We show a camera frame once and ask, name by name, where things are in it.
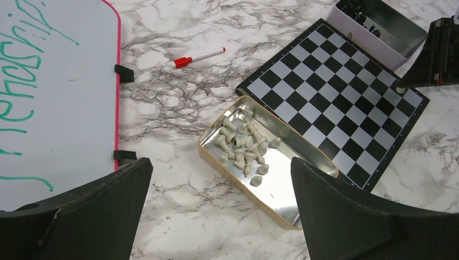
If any gold tin tray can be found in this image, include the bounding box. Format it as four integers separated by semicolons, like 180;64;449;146
198;96;338;230

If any black white chess board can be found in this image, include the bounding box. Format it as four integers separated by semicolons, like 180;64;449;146
235;19;429;191

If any silver white tin tray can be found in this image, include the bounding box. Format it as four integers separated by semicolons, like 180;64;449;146
326;1;427;71

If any pile of black pieces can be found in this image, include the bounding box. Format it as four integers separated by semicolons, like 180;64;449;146
338;0;381;38

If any black board clip lower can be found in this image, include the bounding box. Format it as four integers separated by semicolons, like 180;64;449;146
113;149;137;161

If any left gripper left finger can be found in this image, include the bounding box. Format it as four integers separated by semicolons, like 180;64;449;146
1;158;153;259

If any white piece base up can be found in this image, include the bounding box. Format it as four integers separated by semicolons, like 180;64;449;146
219;126;235;143

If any white queen piece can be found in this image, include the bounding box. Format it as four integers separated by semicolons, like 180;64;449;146
214;135;235;159

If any white board pink rim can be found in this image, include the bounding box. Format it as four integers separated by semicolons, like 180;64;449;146
1;1;121;211

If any black board clip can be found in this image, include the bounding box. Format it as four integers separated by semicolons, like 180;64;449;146
114;64;135;84
113;149;137;161

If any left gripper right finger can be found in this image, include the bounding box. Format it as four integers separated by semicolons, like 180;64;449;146
291;158;458;259

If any white pawn top tin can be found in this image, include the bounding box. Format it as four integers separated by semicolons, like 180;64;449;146
243;110;253;124

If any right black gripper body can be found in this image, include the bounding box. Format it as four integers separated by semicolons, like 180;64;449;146
398;16;458;88

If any black board clip upper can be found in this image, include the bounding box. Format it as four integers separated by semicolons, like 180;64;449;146
114;64;135;84

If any red capped white marker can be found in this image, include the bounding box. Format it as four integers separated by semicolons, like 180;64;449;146
170;47;226;69

